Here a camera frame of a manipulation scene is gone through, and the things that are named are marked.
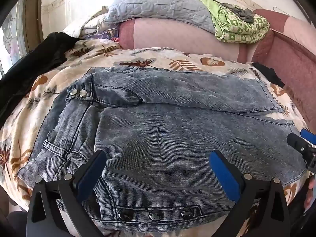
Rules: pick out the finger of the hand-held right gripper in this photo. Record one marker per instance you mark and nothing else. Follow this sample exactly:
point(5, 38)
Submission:
point(297, 143)
point(309, 136)

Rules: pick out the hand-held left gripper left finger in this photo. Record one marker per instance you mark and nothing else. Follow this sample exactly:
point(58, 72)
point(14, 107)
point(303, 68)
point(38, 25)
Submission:
point(90, 175)

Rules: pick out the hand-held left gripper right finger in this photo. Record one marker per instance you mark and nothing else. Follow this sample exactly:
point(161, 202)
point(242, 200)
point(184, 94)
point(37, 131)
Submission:
point(225, 175)

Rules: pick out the grey-blue denim pants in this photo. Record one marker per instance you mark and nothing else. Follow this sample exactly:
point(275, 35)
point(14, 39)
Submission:
point(160, 128)

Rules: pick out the person's right hand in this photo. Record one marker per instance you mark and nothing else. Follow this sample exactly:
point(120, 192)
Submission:
point(310, 195)

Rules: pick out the small black cloth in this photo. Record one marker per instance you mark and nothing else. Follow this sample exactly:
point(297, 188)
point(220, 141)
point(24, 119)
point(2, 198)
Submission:
point(271, 75)

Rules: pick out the black garment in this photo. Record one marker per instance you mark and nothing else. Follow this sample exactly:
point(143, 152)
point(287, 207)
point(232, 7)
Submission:
point(37, 61)

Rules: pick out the cream leaf-print blanket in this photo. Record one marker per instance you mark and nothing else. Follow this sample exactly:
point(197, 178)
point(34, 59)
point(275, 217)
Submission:
point(172, 58)

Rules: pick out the green patterned blanket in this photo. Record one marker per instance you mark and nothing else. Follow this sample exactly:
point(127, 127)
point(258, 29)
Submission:
point(234, 30)

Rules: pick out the dark grey crumpled cloth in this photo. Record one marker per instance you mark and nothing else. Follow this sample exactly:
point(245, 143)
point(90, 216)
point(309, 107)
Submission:
point(239, 11)

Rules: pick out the purple printed cloth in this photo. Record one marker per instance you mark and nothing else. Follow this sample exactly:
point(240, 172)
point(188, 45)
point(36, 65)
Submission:
point(111, 33)

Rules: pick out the white folded cloth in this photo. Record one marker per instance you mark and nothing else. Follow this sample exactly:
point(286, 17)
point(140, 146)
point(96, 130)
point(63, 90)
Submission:
point(74, 29)

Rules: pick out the stained glass window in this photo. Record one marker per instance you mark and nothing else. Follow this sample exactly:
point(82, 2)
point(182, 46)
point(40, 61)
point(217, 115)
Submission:
point(12, 34)

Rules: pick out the grey quilted blanket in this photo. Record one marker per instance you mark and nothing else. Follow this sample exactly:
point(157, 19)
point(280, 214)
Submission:
point(153, 2)

